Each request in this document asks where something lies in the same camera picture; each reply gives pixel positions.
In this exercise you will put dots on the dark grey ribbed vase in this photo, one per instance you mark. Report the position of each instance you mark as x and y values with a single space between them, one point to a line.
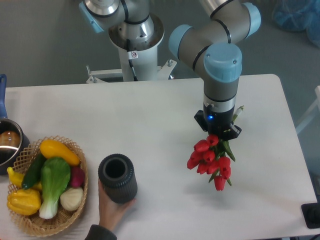
116 172

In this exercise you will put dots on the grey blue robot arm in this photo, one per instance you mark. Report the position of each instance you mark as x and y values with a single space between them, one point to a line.
211 51

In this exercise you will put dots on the small yellow gourd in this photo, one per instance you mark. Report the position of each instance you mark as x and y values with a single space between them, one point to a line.
17 179

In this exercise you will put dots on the blue handled steel pot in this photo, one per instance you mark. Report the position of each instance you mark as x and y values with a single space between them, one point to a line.
12 138

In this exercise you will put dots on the green cucumber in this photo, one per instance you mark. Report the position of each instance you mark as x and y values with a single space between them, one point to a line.
33 174

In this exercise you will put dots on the red radish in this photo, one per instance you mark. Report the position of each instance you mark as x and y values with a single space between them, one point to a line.
77 177

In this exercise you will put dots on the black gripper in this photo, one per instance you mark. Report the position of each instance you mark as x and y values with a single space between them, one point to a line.
218 123

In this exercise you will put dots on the black device at edge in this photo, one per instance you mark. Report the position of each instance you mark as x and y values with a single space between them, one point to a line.
311 214

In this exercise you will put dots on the woven wicker basket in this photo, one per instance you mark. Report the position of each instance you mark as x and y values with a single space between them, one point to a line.
33 225

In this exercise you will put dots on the white garlic bulb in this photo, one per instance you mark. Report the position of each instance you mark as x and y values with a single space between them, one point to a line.
71 198

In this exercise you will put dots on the person's hand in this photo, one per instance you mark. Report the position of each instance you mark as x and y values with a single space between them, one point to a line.
110 213

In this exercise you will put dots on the red tulip bouquet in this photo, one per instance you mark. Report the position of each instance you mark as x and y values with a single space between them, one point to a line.
213 155

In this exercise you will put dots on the blue plastic bag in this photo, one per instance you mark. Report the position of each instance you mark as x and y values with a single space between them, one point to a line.
299 16

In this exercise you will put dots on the green bok choy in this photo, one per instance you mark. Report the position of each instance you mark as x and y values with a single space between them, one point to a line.
54 177

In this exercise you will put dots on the yellow bell pepper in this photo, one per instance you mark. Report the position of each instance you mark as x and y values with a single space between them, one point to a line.
24 202

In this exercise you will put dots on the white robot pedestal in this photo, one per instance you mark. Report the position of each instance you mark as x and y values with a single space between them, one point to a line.
137 46

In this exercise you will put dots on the yellow squash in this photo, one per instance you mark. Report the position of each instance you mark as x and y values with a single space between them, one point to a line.
52 148

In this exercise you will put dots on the white frame at right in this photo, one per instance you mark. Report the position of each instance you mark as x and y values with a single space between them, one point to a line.
310 113

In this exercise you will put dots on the grey sleeved forearm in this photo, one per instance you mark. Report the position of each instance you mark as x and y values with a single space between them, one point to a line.
97 232

